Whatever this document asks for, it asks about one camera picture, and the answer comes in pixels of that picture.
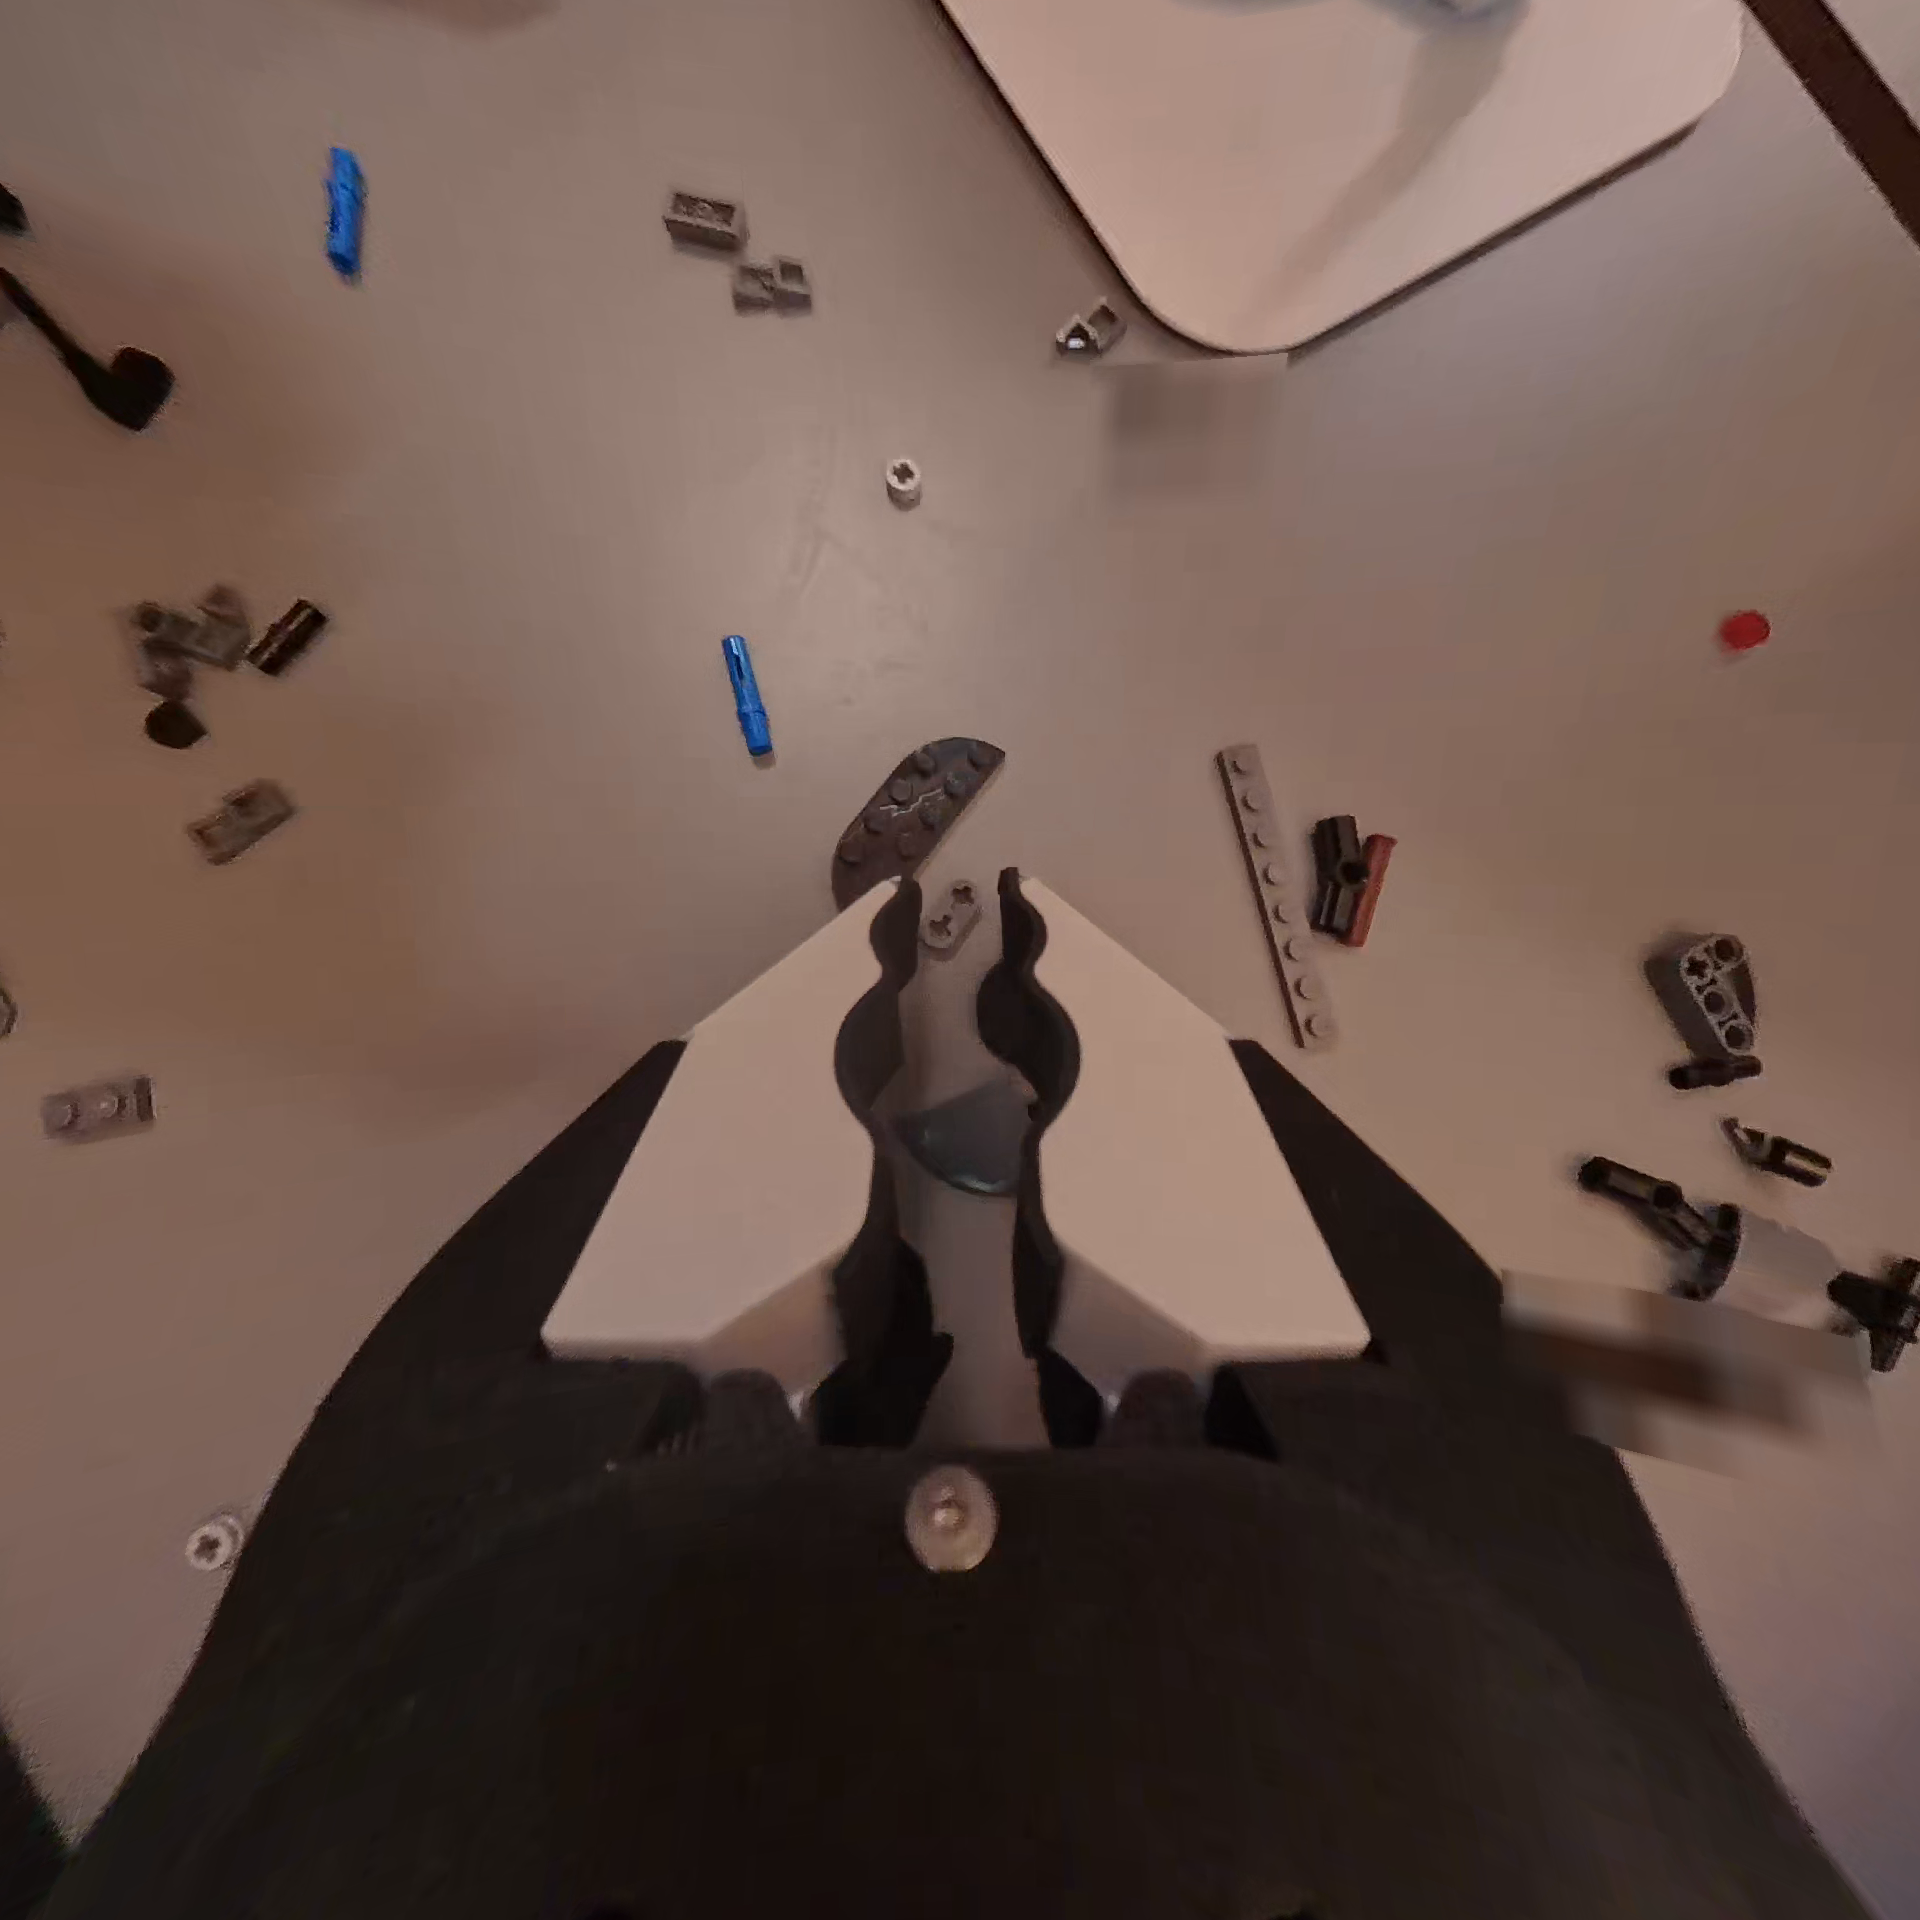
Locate white book stand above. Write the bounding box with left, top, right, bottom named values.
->
left=938, top=0, right=1748, bottom=360

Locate black and red lego connector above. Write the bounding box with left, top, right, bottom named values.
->
left=1310, top=814, right=1401, bottom=952

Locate black lego cross piece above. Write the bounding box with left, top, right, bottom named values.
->
left=1826, top=1257, right=1920, bottom=1370

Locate grey lego liftarm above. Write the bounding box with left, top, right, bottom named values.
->
left=1646, top=932, right=1759, bottom=1058

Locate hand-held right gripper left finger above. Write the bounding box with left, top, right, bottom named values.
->
left=540, top=878, right=953, bottom=1450

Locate grey lego piece cluster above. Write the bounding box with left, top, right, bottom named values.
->
left=128, top=585, right=254, bottom=694

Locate dark grey half-round lego plate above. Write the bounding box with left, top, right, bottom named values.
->
left=831, top=737, right=1008, bottom=912

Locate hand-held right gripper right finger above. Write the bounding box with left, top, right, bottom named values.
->
left=978, top=866, right=1374, bottom=1450

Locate long black lego axle connector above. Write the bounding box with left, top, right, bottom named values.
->
left=0, top=267, right=176, bottom=434

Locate grey two-hole lego piece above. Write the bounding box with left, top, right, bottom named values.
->
left=186, top=780, right=298, bottom=866

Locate small grey lego plate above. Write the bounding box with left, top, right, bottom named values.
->
left=39, top=1074, right=159, bottom=1144

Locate long grey lego plate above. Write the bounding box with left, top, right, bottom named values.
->
left=1217, top=742, right=1342, bottom=1051

